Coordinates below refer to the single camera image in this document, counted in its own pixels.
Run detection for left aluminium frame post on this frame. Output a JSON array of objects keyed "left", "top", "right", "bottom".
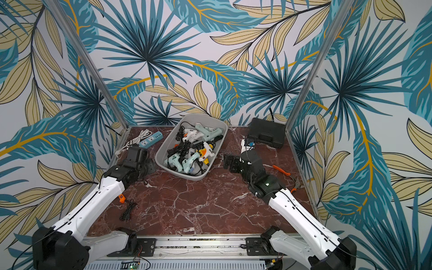
[{"left": 45, "top": 0, "right": 129, "bottom": 129}]

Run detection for grey plastic storage box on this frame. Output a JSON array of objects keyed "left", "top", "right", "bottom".
[{"left": 155, "top": 114, "right": 229, "bottom": 182}]

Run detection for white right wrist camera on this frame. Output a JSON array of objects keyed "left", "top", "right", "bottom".
[{"left": 241, "top": 138, "right": 255, "bottom": 155}]

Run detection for small mint glue gun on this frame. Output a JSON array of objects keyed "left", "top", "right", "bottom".
[{"left": 182, "top": 152, "right": 200, "bottom": 173}]

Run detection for white glue gun red switch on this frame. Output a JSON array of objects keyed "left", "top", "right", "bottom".
[{"left": 182, "top": 130, "right": 204, "bottom": 143}]

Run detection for teal power strip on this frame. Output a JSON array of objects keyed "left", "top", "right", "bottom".
[{"left": 139, "top": 131, "right": 163, "bottom": 149}]

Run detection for front aluminium rail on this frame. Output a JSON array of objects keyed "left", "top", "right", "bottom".
[{"left": 50, "top": 234, "right": 345, "bottom": 270}]

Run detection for white glue gun orange trigger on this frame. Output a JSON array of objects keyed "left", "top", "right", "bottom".
[{"left": 199, "top": 142, "right": 215, "bottom": 157}]

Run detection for orange handled pliers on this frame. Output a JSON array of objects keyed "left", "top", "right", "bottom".
[{"left": 272, "top": 165, "right": 301, "bottom": 194}]

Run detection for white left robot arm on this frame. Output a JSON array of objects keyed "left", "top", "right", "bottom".
[{"left": 31, "top": 144, "right": 154, "bottom": 270}]

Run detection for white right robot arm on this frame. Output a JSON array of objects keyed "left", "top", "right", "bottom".
[{"left": 223, "top": 150, "right": 357, "bottom": 270}]

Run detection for aluminium frame post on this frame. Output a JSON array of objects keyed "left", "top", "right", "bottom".
[
  {"left": 286, "top": 1, "right": 354, "bottom": 132},
  {"left": 45, "top": 0, "right": 129, "bottom": 129}
]

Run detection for black tool case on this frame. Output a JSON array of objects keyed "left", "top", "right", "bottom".
[{"left": 247, "top": 118, "right": 285, "bottom": 149}]

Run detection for right aluminium frame post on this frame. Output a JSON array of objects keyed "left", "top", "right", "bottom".
[{"left": 286, "top": 1, "right": 354, "bottom": 132}]

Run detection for large mint green glue gun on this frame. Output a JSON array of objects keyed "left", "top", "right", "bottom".
[{"left": 195, "top": 123, "right": 223, "bottom": 142}]

